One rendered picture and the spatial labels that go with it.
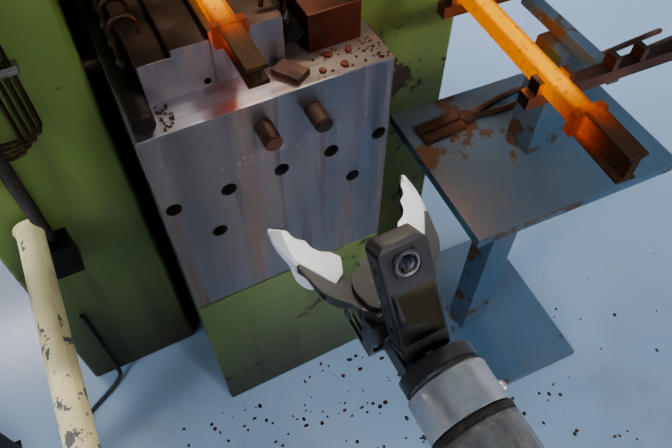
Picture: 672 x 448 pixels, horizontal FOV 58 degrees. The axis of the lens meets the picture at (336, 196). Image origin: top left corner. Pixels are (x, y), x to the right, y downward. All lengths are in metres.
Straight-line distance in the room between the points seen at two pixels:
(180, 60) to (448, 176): 0.48
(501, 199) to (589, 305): 0.83
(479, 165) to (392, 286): 0.60
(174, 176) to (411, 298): 0.47
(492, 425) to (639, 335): 1.34
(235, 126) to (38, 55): 0.29
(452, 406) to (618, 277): 1.42
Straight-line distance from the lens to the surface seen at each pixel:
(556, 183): 1.07
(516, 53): 0.86
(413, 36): 1.20
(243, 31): 0.79
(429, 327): 0.52
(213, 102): 0.84
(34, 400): 1.73
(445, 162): 1.05
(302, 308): 1.34
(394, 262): 0.47
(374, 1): 1.10
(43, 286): 1.07
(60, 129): 1.04
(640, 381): 1.76
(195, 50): 0.82
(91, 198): 1.16
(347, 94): 0.90
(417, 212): 0.60
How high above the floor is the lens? 1.48
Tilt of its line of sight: 52 degrees down
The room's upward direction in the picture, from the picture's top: straight up
